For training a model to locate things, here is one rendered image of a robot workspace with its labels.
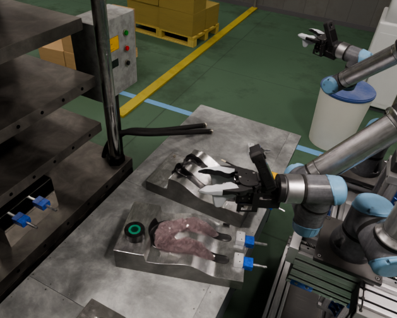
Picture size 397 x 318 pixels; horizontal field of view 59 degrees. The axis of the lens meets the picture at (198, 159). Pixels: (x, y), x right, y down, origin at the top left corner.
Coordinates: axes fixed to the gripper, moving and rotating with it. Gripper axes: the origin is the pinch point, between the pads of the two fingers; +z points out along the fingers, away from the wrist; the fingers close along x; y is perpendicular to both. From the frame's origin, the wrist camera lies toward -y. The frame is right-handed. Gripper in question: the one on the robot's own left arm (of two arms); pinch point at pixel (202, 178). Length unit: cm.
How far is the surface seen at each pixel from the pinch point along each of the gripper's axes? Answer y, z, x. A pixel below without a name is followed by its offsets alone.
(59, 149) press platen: 33, 60, 66
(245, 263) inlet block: 56, -21, 24
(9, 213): 46, 72, 37
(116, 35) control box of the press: -8, 40, 108
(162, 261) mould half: 55, 11, 23
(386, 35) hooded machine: 20, -199, 298
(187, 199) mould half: 53, 2, 59
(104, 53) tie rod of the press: -6, 40, 81
